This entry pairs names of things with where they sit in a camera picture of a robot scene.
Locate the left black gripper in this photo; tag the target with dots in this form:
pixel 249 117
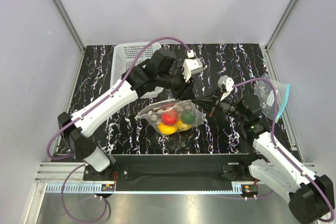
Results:
pixel 186 91

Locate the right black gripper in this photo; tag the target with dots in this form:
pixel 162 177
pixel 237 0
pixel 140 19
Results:
pixel 206 104

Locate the green lime fruit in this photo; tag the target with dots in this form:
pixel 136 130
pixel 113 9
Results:
pixel 187 117

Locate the clear dotted zip bag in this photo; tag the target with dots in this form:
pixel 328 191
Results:
pixel 153 112

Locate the red apple fruit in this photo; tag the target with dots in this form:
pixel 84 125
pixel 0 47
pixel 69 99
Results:
pixel 170 117

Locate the yellow orange fruit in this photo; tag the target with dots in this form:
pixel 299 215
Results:
pixel 182 126

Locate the yellow lemon fruit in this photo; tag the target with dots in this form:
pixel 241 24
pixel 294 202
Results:
pixel 167 129

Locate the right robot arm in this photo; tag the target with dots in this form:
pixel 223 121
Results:
pixel 309 197

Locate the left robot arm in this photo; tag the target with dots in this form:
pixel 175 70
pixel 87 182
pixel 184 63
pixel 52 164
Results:
pixel 135 83

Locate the spare clear zip bags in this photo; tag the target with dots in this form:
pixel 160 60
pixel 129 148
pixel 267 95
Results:
pixel 267 98

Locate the white perforated plastic basket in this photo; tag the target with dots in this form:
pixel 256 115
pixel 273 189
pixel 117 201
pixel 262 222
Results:
pixel 124 55

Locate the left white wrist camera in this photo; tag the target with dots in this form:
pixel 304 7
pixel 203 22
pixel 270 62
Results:
pixel 190 67

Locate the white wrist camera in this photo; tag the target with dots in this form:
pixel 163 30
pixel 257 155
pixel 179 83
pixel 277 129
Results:
pixel 225 84
pixel 190 67

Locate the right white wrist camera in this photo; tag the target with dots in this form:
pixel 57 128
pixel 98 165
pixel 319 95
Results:
pixel 225 84

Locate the white slotted cable duct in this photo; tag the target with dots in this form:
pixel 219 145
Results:
pixel 155 189

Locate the right aluminium frame post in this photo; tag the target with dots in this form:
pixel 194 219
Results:
pixel 286 14

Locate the aluminium frame post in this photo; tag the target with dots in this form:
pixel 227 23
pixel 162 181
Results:
pixel 286 14
pixel 69 24

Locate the left aluminium frame post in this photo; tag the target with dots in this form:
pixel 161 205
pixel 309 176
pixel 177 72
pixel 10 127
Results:
pixel 69 24

